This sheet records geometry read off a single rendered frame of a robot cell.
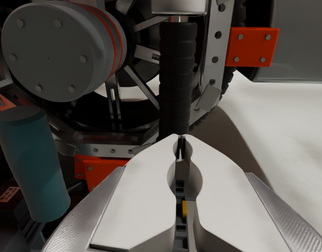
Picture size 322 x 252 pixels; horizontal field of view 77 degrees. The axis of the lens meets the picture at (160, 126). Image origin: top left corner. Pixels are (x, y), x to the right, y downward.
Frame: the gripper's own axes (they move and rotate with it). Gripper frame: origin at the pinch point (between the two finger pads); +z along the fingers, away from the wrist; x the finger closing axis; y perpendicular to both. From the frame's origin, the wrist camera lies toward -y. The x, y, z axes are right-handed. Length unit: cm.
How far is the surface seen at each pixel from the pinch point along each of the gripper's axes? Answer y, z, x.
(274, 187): 83, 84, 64
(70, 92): 2.6, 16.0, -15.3
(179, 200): 68, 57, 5
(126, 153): 23.3, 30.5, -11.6
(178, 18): -6.9, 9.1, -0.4
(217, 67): 1.4, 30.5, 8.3
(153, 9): -7.6, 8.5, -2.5
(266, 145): 82, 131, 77
